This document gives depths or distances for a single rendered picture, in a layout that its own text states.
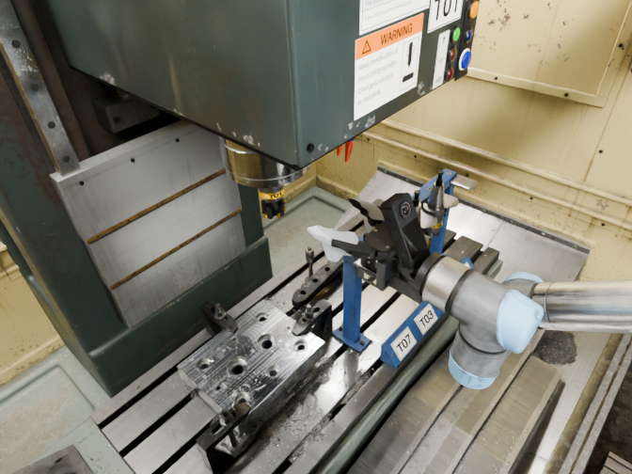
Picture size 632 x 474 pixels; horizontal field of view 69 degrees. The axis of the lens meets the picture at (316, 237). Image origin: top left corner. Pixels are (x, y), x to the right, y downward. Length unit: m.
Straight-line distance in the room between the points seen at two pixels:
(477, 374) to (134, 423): 0.83
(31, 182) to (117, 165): 0.18
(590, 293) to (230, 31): 0.59
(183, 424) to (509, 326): 0.83
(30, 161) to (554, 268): 1.58
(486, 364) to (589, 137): 1.05
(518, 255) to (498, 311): 1.16
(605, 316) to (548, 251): 1.08
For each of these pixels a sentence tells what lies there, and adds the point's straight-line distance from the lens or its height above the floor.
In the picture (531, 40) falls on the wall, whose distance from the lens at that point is 1.61.
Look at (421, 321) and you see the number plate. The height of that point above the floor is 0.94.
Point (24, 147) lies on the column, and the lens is 1.14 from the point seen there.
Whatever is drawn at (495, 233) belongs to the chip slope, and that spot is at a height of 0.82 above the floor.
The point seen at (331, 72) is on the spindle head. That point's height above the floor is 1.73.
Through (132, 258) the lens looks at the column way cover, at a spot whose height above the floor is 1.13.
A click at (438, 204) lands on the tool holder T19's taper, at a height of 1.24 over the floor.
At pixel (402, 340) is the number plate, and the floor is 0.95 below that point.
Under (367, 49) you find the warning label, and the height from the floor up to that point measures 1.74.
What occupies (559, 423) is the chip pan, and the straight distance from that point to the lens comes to 1.57.
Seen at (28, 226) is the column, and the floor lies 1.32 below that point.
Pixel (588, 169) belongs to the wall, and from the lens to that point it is 1.69.
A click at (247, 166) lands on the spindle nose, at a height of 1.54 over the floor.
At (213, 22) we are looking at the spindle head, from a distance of 0.62.
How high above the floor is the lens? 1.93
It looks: 39 degrees down
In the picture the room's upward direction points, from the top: 3 degrees counter-clockwise
